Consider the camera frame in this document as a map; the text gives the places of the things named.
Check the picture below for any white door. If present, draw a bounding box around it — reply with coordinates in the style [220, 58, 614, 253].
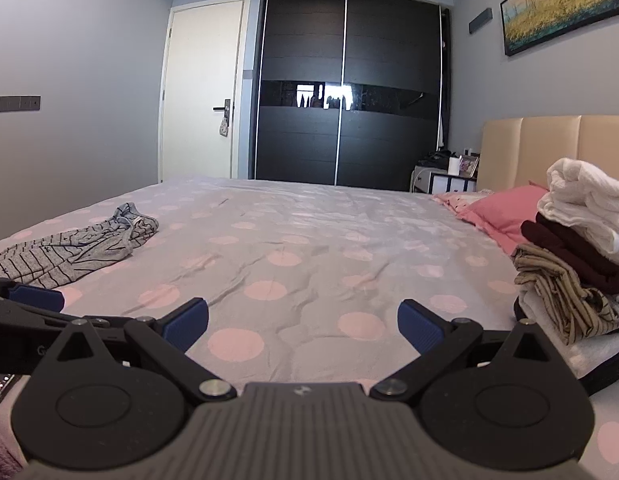
[158, 0, 246, 184]

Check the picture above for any tan striped folded garment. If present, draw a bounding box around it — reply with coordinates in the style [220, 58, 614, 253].
[512, 244, 619, 346]

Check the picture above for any dark wall-mounted box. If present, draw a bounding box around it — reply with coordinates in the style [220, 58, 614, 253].
[468, 7, 493, 35]

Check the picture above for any maroon folded garment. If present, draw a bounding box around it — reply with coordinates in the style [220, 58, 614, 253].
[520, 211, 619, 296]

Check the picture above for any black folded garment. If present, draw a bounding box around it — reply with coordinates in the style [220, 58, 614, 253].
[513, 300, 619, 399]

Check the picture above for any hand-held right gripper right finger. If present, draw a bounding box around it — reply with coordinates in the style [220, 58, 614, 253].
[369, 299, 577, 403]

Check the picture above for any black sliding-door wardrobe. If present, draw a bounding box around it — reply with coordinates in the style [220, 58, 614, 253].
[254, 0, 451, 193]

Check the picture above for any white folded garment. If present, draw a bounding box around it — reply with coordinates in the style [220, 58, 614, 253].
[537, 157, 619, 256]

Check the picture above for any black bag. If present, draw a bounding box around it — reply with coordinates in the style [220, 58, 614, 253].
[418, 147, 457, 171]

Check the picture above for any grey wall switch panel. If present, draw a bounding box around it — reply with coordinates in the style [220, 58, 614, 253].
[0, 95, 42, 113]

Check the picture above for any white nightstand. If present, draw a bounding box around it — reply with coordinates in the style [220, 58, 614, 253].
[410, 165, 478, 195]

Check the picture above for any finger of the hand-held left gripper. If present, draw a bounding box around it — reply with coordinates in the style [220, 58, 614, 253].
[0, 272, 75, 328]

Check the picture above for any beige padded headboard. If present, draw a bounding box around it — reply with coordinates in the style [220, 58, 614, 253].
[476, 115, 619, 196]

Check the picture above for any framed landscape painting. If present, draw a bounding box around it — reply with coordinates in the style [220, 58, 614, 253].
[499, 0, 619, 57]

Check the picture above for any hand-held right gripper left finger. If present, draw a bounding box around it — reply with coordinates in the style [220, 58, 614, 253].
[32, 298, 237, 403]

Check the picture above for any grey striped bow-print shirt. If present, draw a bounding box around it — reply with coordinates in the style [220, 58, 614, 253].
[0, 232, 135, 289]

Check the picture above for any pale grey folded garment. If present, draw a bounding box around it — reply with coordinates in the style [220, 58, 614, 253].
[514, 295, 619, 380]

